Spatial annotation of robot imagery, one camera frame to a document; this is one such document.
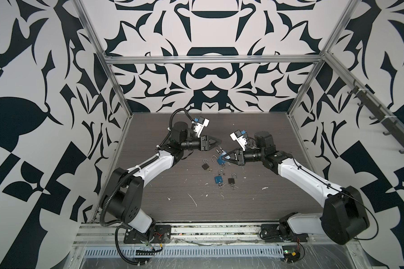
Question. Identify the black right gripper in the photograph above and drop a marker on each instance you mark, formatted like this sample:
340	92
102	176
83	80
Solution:
240	157

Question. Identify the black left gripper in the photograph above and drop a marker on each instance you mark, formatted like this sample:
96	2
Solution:
204	142

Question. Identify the black padlock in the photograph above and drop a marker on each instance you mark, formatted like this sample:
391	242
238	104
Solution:
232	181
206	166

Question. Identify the blue padlock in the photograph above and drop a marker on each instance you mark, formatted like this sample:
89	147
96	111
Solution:
219	179
219	161
221	153

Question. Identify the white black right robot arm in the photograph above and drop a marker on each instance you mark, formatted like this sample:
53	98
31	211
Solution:
344	215

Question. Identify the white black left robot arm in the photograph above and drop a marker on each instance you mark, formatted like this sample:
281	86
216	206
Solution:
122	197

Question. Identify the small circuit board right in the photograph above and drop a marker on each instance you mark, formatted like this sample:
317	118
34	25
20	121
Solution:
293	255

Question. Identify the grey hook rack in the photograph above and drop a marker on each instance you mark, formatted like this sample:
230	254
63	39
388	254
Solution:
379	112

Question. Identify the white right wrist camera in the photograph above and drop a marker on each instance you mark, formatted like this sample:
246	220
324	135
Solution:
241	137

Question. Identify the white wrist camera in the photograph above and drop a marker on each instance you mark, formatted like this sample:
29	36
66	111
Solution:
241	137
199	124

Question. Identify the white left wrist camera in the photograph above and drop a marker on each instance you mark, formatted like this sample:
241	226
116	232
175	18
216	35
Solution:
199	124

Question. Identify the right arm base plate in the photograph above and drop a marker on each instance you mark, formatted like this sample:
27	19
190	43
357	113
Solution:
276	233

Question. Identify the white slotted cable duct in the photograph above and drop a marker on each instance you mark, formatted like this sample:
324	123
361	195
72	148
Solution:
217	251

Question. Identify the aluminium frame crossbar back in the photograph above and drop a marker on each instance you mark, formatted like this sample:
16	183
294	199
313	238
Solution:
212	59

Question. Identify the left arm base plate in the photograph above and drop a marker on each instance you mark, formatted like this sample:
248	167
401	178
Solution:
155	234

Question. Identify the aluminium front rail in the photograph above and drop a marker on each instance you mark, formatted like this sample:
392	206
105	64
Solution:
221	233

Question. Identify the aluminium frame post left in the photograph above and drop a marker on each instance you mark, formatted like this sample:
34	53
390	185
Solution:
89	28

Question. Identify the aluminium frame post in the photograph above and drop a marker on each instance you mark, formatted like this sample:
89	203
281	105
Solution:
89	28
331	42

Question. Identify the aluminium frame post right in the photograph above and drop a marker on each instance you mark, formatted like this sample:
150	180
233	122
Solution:
331	42

